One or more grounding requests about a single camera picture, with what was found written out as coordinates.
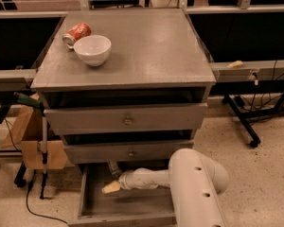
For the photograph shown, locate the grey drawer cabinet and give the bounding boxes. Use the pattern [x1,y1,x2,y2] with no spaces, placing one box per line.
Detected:
[30,9,217,175]

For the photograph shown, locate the brown cardboard box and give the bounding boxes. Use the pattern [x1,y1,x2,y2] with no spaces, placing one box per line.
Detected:
[1,105,68,169]

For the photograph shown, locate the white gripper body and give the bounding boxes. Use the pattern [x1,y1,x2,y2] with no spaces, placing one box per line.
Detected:
[118,171,135,190]

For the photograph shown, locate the grey bottom drawer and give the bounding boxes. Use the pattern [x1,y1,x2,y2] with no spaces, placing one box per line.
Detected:
[68,163,176,227]

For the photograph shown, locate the white ceramic bowl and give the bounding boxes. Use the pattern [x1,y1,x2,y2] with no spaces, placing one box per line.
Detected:
[74,35,112,66]

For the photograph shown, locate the black table leg with caster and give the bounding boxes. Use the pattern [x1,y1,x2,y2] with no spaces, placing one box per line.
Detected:
[222,95,260,148]

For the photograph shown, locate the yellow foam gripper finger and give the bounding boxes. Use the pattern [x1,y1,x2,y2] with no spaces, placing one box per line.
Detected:
[102,181,121,194]

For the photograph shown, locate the tripod stand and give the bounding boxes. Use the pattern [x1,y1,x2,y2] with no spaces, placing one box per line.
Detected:
[40,115,48,200]

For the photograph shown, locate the orange soda can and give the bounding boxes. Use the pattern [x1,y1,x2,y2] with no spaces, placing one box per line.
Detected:
[62,23,91,48]

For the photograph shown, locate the black floor cable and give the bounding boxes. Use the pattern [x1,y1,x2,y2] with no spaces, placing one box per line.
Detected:
[25,180,69,226]

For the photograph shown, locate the green handled tool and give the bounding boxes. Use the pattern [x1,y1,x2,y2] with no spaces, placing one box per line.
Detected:
[13,92,41,109]

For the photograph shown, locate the plastic bottle with white cap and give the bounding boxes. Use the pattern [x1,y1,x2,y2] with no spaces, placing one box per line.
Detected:
[108,162,122,179]

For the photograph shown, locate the small foam scrap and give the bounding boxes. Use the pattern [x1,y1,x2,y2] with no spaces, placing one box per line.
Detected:
[227,61,243,68]

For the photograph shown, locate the grey top drawer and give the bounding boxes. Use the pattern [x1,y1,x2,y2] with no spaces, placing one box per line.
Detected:
[44,103,207,135]

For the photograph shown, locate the grey middle drawer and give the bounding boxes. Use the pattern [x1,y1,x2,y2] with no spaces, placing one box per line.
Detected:
[64,140,194,165]

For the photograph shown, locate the grey drawer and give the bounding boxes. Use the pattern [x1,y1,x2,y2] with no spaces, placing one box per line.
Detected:
[64,140,194,165]
[68,163,176,227]
[44,103,207,135]

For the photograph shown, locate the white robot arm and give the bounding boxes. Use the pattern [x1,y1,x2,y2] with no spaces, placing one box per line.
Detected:
[102,148,229,227]

